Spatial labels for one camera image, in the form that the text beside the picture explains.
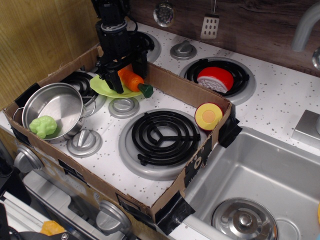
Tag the silver stove knob back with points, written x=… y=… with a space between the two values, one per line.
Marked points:
x=183 y=51

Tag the silver pot lid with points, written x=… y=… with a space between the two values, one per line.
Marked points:
x=244 y=219

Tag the silver sink basin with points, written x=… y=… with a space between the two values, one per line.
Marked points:
x=281 y=177

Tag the yellow toy piece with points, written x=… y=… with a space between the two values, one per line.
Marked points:
x=51 y=227

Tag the front left black burner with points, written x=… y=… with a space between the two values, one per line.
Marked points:
x=80 y=80

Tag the silver oven knob right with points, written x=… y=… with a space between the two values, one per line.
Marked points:
x=110 y=219

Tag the yellow red toy fruit half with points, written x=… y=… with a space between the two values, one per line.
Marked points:
x=208 y=115

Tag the silver metal pot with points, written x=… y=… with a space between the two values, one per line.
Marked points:
x=63 y=103

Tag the hanging silver slotted spoon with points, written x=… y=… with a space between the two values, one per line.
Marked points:
x=164 y=13

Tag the silver stove knob centre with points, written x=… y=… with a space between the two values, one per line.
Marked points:
x=123 y=108

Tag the brown cardboard fence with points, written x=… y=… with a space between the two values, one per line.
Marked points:
x=103 y=176

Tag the red toy cheese wedge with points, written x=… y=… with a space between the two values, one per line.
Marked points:
x=216 y=79

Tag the orange toy carrot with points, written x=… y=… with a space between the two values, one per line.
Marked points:
x=135 y=83

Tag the silver stove knob front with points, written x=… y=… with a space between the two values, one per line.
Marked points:
x=84 y=144

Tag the green toy broccoli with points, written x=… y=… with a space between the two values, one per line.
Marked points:
x=43 y=126

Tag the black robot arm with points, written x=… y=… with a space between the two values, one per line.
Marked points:
x=112 y=13

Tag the back left black burner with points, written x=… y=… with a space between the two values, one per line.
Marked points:
x=152 y=45

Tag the hanging silver spatula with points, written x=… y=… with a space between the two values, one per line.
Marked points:
x=210 y=24

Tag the silver stove knob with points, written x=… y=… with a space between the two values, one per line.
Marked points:
x=123 y=108
x=84 y=144
x=183 y=51

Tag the light green plastic plate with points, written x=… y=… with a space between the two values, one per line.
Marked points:
x=101 y=87

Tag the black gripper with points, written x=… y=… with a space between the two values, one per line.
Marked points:
x=120 y=48

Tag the silver oven knob left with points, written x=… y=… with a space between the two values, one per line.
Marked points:
x=26 y=160

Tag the front right black burner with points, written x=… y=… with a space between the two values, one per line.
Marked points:
x=157 y=144

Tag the silver oven knob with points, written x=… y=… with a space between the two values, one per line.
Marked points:
x=110 y=219
x=26 y=160

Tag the grey toy faucet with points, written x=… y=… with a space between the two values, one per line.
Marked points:
x=305 y=27

